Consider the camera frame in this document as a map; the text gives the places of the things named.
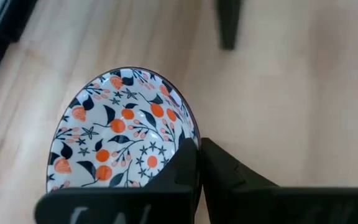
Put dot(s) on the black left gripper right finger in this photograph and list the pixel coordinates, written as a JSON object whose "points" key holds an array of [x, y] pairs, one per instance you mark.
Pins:
{"points": [[259, 205]]}

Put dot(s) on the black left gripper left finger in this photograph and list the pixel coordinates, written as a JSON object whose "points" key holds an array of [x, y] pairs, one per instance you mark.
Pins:
{"points": [[120, 205]]}

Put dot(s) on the floral ceramic mini bowl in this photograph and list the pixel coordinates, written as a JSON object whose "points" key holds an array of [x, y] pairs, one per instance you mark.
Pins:
{"points": [[120, 124]]}

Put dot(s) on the black aluminium table frame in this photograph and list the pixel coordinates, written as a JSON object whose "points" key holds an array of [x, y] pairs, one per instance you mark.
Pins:
{"points": [[14, 25]]}

